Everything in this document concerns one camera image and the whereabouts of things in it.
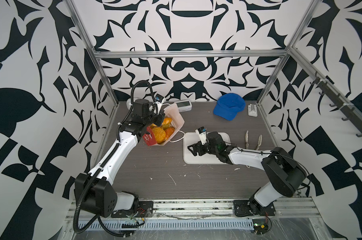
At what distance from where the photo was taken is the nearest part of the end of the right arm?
2.23 ft

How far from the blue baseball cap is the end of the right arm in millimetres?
390

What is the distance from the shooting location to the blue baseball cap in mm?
1137
